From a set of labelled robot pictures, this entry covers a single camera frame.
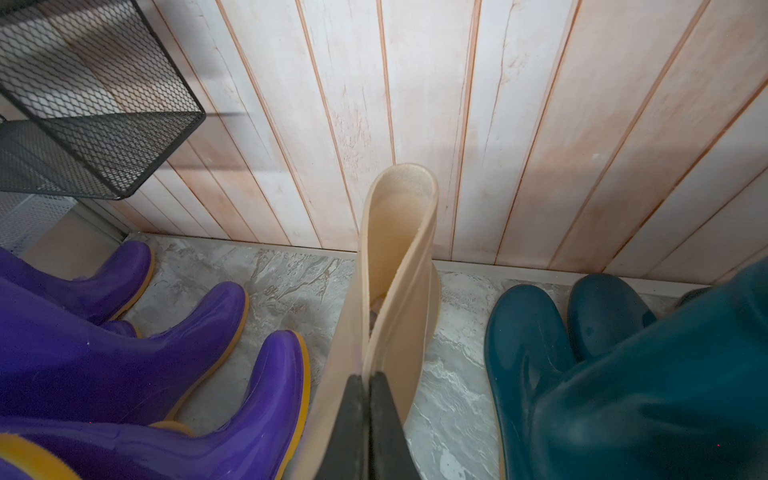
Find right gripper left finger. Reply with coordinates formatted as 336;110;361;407
314;375;369;480

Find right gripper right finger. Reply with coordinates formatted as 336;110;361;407
368;372;421;480

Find beige boot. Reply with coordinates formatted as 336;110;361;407
288;164;441;479

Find large teal boot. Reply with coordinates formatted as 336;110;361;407
484;261;767;479

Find purple boot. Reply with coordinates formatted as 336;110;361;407
1;241;155;325
1;330;310;479
1;281;249;425

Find purple boot far left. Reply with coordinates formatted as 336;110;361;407
1;241;155;325

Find black mesh basket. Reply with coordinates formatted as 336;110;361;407
1;1;206;200

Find white wire shelf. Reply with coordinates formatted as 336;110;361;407
1;192;76;257

